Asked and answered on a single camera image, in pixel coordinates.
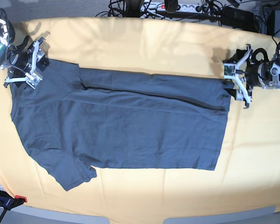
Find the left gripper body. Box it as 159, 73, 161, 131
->
245, 62, 262, 88

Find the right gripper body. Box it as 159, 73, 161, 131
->
7, 45, 46, 76

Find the blue-grey T-shirt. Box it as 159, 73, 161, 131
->
10, 60, 234, 190

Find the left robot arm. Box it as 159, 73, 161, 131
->
223, 41, 280, 105

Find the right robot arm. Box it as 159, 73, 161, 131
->
0, 7, 49, 77

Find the black power adapter box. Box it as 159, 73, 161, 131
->
221, 7, 254, 27

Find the yellow table cloth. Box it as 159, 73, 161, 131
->
0, 18, 280, 224

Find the white power strip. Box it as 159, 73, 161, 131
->
140, 0, 219, 17

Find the blue red table clamp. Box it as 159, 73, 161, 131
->
0, 190, 28, 223

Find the black cable bundle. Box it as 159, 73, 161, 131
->
95, 0, 168, 20

